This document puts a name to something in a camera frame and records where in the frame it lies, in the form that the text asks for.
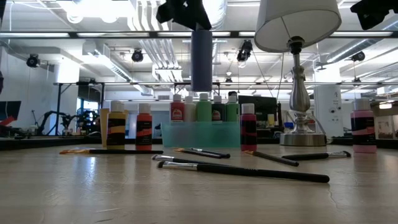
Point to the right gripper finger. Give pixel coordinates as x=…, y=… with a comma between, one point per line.
x=370, y=12

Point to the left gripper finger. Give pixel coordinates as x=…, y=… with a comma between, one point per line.
x=200, y=21

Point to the large blue paint bottle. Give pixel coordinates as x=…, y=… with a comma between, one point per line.
x=201, y=62

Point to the large green paint bottle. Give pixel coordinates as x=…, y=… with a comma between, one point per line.
x=204, y=110
x=232, y=112

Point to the large red paint bottle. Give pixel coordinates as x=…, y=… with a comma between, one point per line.
x=177, y=112

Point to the small pink paint bottle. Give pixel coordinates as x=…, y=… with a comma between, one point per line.
x=363, y=130

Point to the small magenta paint bottle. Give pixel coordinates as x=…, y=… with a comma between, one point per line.
x=248, y=130

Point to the small orange paint bottle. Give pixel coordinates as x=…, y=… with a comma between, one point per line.
x=144, y=130

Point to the black background robot arm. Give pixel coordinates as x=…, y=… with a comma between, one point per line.
x=62, y=115
x=87, y=119

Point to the small yellow paint bottle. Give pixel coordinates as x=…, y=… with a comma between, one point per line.
x=116, y=130

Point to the black ceiling spotlight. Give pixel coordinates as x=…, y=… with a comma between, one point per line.
x=358, y=56
x=245, y=49
x=228, y=81
x=137, y=56
x=32, y=60

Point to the black background monitor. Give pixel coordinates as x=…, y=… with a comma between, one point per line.
x=264, y=107

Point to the silver table lamp white shade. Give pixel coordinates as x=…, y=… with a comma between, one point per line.
x=300, y=93

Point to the green translucent plastic tray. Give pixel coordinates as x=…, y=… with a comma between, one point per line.
x=202, y=135

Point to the small yellow background cup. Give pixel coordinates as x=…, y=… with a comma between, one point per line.
x=271, y=119

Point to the black paintbrush orange bristles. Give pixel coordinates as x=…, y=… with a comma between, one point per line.
x=273, y=159
x=74, y=152
x=202, y=154

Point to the black paintbrush silver ferrule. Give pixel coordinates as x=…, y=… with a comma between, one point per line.
x=180, y=160
x=311, y=156
x=217, y=153
x=248, y=172

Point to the small blue background item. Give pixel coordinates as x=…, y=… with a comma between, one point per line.
x=289, y=125

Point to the orange plastic cup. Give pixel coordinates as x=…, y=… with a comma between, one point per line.
x=103, y=127

